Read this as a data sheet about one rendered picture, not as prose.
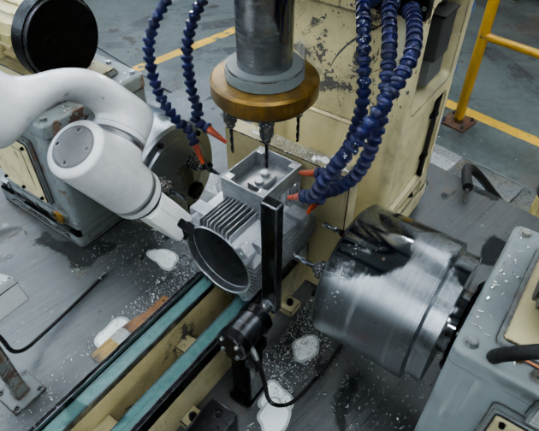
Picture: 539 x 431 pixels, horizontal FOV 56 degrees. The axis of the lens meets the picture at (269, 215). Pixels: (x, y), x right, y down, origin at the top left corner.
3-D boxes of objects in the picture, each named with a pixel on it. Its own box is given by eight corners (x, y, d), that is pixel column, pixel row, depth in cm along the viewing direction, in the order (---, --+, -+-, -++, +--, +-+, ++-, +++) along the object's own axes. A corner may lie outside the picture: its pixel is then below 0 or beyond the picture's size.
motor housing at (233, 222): (245, 217, 118) (243, 151, 105) (314, 254, 110) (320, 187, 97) (186, 270, 107) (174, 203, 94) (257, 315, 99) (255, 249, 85)
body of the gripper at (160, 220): (98, 200, 79) (136, 224, 89) (145, 227, 75) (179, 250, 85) (126, 161, 81) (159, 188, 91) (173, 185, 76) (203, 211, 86)
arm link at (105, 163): (117, 153, 79) (94, 208, 76) (62, 108, 67) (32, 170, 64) (162, 161, 76) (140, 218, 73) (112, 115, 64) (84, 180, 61)
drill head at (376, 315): (335, 250, 111) (347, 160, 94) (527, 346, 94) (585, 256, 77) (269, 329, 97) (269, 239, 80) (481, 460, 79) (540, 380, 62)
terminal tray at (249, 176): (259, 173, 106) (258, 144, 101) (301, 193, 101) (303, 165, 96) (222, 203, 99) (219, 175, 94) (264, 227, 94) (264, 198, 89)
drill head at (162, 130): (126, 145, 140) (105, 61, 122) (229, 197, 124) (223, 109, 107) (50, 194, 125) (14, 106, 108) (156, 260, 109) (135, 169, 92)
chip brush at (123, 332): (160, 293, 117) (160, 291, 117) (176, 304, 115) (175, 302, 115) (89, 357, 105) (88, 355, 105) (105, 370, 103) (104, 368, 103)
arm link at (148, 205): (91, 198, 77) (103, 206, 80) (132, 222, 73) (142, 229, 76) (121, 153, 79) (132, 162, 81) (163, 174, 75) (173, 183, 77)
